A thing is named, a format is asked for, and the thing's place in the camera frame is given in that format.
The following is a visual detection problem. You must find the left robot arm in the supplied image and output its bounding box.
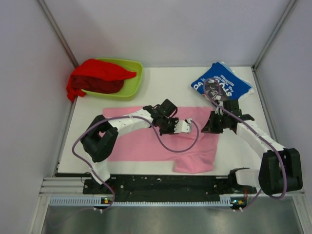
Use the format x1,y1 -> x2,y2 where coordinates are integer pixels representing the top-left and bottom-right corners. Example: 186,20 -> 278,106
79,99 -> 181,194

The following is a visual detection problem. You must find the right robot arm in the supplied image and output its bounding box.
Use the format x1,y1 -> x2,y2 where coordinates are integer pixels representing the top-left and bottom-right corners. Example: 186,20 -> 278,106
201,100 -> 303,196

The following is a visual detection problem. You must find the blue printed folded t-shirt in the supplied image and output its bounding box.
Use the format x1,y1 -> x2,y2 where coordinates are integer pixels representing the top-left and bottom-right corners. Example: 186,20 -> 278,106
191,62 -> 239,102

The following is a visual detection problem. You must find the green plastic basin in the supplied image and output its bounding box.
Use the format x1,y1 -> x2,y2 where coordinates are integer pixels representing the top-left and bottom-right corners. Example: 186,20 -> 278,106
83,58 -> 144,101

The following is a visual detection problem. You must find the white folded t-shirt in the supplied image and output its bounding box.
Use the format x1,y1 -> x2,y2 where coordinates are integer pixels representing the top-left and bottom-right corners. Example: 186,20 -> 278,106
229,68 -> 254,100

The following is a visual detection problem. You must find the light blue folded t-shirt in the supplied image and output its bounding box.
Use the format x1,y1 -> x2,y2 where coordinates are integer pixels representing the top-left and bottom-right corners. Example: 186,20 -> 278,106
221,62 -> 232,72

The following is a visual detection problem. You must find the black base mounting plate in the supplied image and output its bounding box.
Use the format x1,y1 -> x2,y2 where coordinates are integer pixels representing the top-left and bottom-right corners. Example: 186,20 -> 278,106
82,173 -> 256,202

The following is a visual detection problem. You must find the red t-shirt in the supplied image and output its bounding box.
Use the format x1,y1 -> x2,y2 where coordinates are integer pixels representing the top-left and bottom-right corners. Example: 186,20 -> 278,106
66,58 -> 137,101

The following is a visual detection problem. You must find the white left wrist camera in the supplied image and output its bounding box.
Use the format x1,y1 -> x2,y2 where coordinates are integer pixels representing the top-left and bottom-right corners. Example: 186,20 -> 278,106
174,118 -> 192,134

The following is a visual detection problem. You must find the aluminium right side rail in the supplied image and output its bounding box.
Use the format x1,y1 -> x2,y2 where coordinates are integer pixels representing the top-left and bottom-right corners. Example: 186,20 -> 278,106
251,67 -> 285,145

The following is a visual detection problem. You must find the aluminium front frame rail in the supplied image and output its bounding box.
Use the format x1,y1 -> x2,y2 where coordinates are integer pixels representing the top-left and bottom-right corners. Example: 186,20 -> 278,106
39,177 -> 89,196

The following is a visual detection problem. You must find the grey slotted cable duct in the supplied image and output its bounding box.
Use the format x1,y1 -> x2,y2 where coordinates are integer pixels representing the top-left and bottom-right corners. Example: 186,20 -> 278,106
49,196 -> 246,208

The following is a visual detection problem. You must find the aluminium right corner post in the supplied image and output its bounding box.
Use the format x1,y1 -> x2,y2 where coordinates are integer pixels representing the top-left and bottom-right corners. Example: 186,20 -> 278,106
252,0 -> 298,72

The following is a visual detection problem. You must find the aluminium corner post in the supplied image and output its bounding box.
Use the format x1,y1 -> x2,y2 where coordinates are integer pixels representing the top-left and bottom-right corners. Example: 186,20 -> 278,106
36,0 -> 78,68
252,0 -> 298,72

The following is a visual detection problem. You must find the aluminium left corner post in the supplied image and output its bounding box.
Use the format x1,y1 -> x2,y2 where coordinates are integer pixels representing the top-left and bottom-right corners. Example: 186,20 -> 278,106
36,0 -> 78,68

